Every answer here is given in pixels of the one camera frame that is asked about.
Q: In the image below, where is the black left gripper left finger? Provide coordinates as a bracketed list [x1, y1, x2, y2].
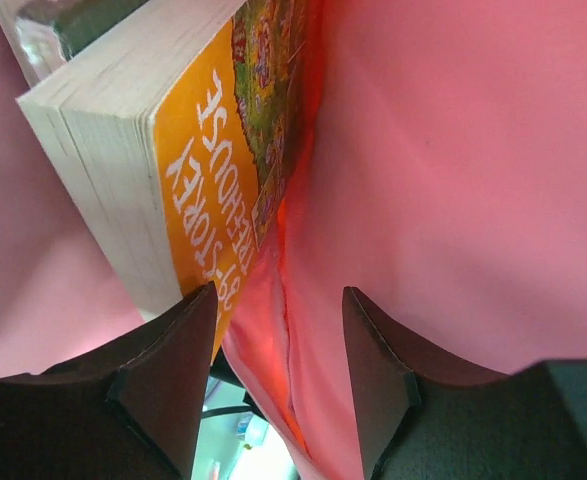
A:
[0, 284, 217, 479]

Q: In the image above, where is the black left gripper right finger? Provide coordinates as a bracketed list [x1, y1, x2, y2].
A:
[342, 287, 587, 479]

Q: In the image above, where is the pink student backpack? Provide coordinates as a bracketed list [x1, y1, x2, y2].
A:
[0, 1, 587, 479]

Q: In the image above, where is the orange green picture book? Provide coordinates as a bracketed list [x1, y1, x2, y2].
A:
[18, 1, 322, 339]

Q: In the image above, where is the dark green notebook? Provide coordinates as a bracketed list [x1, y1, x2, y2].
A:
[0, 0, 184, 86]

